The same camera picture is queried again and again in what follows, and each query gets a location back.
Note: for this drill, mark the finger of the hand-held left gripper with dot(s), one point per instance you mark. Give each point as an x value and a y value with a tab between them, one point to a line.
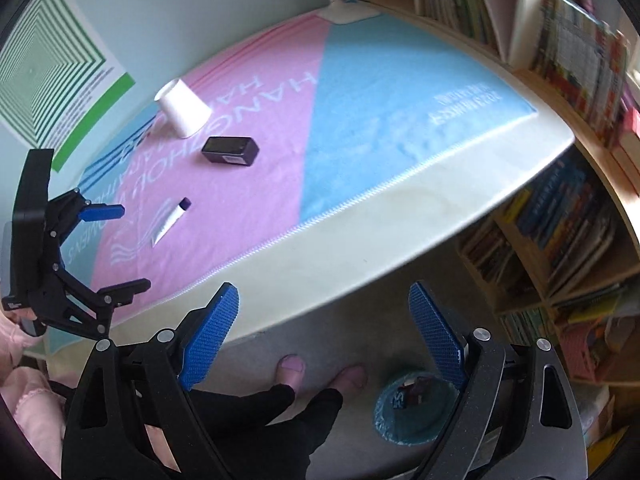
122	289
102	211

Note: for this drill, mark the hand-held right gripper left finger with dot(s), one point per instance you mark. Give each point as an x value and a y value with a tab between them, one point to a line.
207	340

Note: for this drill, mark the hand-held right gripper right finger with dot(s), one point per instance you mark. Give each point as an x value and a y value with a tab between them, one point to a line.
437	335

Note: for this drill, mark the white tube purple cap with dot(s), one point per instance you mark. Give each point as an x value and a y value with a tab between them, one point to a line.
167	222

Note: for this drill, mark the blue trash bin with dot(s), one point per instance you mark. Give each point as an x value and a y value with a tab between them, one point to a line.
400	430

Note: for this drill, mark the person's left forearm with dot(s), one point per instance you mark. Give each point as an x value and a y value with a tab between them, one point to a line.
20	342

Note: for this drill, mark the person's left foot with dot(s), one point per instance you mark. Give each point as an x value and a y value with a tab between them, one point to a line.
291	367

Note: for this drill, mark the person's foot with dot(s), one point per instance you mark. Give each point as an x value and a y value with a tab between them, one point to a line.
291	367
351	376

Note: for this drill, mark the person's right foot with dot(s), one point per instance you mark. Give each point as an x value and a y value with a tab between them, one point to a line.
351	376

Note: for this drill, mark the wooden floor bookcase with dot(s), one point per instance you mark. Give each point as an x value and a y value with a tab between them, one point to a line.
540	290

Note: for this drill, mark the white cup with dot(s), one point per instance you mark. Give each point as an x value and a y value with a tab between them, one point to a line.
182	110

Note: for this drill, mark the person's right leg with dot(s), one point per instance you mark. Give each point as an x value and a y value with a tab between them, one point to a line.
320	415

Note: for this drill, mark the small black box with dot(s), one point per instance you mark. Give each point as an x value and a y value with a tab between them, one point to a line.
227	149

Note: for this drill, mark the person's pink garment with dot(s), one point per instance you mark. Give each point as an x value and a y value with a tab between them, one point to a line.
25	400

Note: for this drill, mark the books in floor bookcase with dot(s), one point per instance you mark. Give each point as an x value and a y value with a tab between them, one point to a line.
560	210

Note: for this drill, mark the pink and blue printed towel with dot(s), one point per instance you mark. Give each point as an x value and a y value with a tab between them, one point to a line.
375	110

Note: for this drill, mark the thick red book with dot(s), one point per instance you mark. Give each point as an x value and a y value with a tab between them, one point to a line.
627	145

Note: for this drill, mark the row of colourful books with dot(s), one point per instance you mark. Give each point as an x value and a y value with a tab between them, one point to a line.
575	50

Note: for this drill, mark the green striped wall poster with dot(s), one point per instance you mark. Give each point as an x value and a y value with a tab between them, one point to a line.
50	60

